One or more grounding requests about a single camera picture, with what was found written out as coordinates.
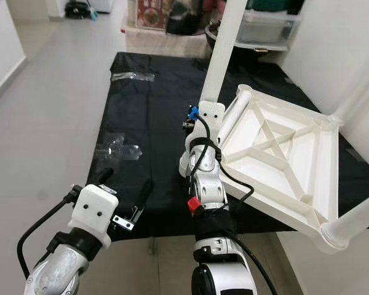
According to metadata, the white plastic children table top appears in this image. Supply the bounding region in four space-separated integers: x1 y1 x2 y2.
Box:
181 85 348 254

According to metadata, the clear tape patch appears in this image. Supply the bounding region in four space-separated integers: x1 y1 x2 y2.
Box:
95 134 142 163

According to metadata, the black cloth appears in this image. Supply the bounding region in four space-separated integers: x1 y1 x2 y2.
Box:
74 52 369 237

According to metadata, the clear plastic film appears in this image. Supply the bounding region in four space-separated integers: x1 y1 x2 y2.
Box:
111 72 156 82

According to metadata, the beige patterned cloth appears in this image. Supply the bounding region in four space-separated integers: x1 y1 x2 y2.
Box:
124 28 210 59

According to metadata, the black plastic bag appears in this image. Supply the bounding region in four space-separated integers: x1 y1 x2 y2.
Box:
166 0 210 36

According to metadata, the red printed food box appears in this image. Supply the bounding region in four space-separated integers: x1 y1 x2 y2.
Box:
137 0 173 30

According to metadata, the clear plastic storage container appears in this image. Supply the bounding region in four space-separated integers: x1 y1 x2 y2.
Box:
237 9 301 51

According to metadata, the dark green lidded tray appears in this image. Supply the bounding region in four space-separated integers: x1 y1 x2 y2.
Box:
246 0 305 13

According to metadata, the white floor appliance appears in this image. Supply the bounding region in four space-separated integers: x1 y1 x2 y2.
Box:
89 0 114 14

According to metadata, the black coiled floor item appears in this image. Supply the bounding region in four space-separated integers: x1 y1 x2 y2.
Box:
65 3 96 19

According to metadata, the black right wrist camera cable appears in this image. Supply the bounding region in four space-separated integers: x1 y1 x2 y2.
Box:
186 106 256 216

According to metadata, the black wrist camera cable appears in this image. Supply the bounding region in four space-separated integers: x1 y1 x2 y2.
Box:
186 106 256 216
17 187 81 280

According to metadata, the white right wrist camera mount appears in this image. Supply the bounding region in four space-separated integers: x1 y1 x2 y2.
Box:
194 101 227 141

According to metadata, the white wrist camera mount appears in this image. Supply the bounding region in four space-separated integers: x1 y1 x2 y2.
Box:
194 101 227 141
69 183 119 250

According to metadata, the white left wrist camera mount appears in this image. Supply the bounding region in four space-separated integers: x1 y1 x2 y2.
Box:
69 183 119 250

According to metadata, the black left wrist camera cable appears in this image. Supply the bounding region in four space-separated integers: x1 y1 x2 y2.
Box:
17 187 81 280

